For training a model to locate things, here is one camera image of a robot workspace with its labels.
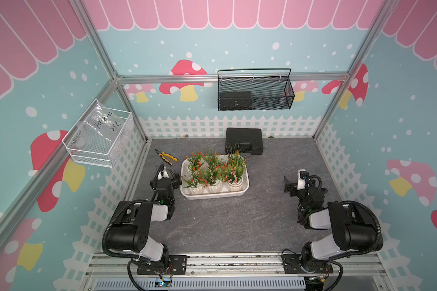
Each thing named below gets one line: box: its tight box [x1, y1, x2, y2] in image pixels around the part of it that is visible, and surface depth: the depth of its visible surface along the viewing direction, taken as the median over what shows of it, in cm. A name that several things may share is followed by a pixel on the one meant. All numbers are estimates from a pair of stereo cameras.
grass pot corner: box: [180, 163, 207, 195], surface depth 91 cm
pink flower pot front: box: [203, 165, 227, 194], surface depth 91 cm
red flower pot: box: [180, 150, 208, 180], surface depth 96 cm
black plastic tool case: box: [225, 127, 264, 156], surface depth 118 cm
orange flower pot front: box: [203, 147, 223, 168], surface depth 96 cm
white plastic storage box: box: [179, 154, 250, 201], surface depth 93 cm
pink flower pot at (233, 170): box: [222, 150, 249, 193], surface depth 91 cm
